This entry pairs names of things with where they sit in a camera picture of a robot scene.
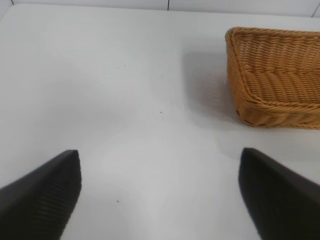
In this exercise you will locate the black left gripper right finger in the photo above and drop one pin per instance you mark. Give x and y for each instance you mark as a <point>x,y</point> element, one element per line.
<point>282,200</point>

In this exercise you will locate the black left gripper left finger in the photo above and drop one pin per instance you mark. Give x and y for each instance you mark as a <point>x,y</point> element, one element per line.
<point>37,200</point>

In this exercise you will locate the tan woven wicker basket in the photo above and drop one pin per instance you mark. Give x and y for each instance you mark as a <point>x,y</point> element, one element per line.
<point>275,82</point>

